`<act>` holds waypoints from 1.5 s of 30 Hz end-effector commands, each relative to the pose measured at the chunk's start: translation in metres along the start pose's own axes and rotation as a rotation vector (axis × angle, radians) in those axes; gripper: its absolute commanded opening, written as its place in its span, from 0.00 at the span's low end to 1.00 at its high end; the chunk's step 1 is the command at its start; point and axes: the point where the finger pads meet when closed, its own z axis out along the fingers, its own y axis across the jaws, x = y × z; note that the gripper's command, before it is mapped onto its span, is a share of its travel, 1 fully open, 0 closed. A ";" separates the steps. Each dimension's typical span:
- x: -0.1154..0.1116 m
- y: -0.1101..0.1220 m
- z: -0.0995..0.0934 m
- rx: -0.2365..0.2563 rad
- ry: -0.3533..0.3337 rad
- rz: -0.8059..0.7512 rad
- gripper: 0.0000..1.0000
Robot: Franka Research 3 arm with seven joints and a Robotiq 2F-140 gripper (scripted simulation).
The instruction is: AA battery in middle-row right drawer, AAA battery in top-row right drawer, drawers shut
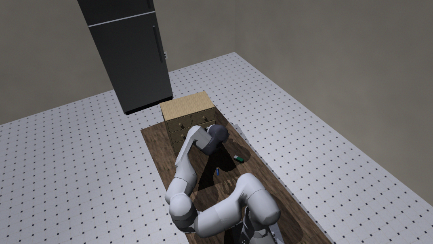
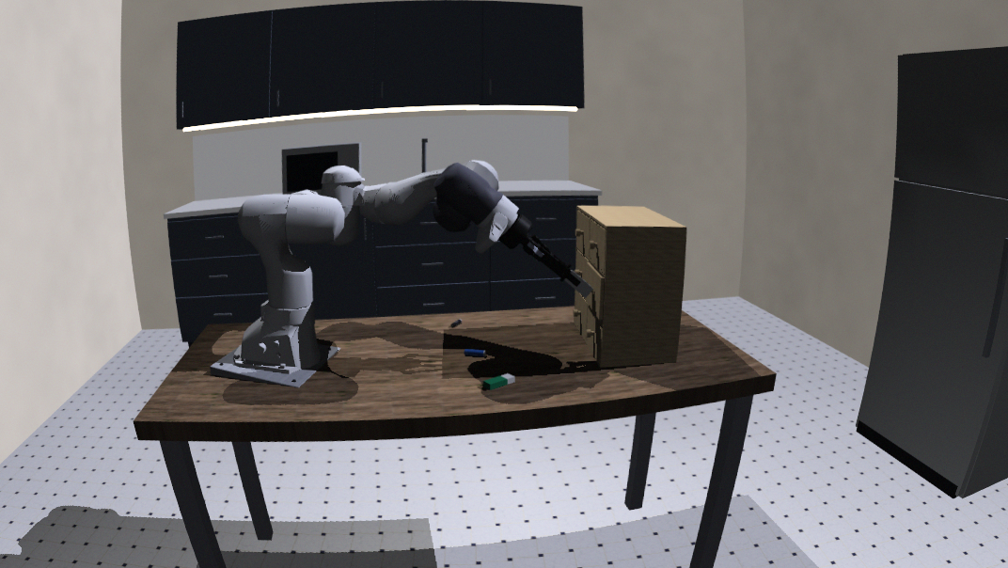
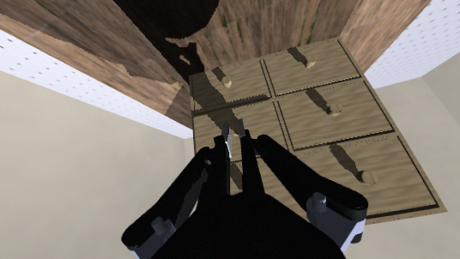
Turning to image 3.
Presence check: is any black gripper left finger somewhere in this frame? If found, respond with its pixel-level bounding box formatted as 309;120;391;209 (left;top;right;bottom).
121;122;232;259

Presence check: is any small dark brown chest of drawers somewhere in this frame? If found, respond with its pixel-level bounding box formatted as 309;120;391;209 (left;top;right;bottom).
189;37;448;225

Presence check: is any brown wooden drawer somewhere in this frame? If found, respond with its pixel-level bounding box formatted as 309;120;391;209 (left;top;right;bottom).
193;99;288;164
277;81;390;152
230;161;310;223
295;136;431;215
263;39;360;97
192;59;270;115

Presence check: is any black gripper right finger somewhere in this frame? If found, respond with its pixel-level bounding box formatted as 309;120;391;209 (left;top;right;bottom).
238;119;368;254

